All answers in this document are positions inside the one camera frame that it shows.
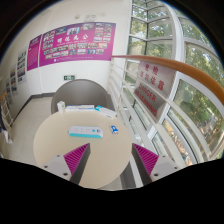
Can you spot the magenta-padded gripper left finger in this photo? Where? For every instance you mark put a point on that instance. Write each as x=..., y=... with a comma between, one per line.
x=76, y=159

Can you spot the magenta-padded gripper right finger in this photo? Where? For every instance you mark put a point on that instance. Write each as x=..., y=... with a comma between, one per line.
x=146, y=160

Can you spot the white and blue charger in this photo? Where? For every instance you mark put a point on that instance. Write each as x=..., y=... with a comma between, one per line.
x=114, y=129

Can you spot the white railing with wooden handrail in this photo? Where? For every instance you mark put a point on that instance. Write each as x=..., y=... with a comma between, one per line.
x=140, y=116

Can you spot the long flat white box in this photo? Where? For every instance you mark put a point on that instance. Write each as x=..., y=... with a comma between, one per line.
x=80, y=108

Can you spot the small white upright box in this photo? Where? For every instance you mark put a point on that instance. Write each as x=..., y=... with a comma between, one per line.
x=61, y=106

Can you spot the grey round-backed chair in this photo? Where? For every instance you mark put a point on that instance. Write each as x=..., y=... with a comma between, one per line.
x=81, y=93

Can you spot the green exit sign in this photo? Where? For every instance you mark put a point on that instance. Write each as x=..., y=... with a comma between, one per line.
x=69, y=77

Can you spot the metal sign with red characters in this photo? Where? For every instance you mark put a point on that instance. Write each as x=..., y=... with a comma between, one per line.
x=156, y=78

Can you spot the white metal rack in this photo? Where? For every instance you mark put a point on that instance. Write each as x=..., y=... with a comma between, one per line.
x=6, y=113

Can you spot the white photo wall poster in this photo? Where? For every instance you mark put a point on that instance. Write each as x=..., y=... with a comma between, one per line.
x=22, y=66
x=13, y=80

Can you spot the narrow magenta wall poster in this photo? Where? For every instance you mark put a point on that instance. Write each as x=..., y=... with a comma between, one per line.
x=34, y=53

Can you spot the large magenta wall poster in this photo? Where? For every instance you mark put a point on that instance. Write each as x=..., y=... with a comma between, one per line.
x=78, y=45

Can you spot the white-framed window wall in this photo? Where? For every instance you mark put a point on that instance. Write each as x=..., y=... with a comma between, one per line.
x=156, y=23

